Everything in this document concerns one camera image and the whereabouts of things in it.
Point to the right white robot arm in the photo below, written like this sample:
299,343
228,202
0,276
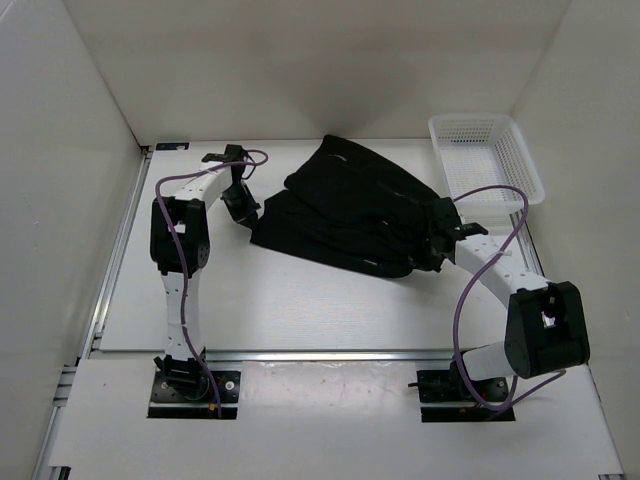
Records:
545,325

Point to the aluminium left rail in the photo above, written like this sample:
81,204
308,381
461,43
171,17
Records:
93,330

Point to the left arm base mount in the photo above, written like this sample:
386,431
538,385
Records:
181,390

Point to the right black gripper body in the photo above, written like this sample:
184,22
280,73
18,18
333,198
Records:
426,256

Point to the aluminium right rail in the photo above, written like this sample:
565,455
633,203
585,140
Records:
531,259

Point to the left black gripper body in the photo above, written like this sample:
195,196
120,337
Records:
240,203

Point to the aluminium front rail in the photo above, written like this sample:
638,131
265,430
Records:
235,356

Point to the aluminium rail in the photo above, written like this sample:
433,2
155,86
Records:
235,356
531,259
93,330

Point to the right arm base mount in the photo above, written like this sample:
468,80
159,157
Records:
444,398

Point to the white plastic mesh basket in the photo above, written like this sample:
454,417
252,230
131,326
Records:
482,158

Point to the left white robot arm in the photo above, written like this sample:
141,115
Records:
180,244

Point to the black shorts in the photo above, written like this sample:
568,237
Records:
350,208

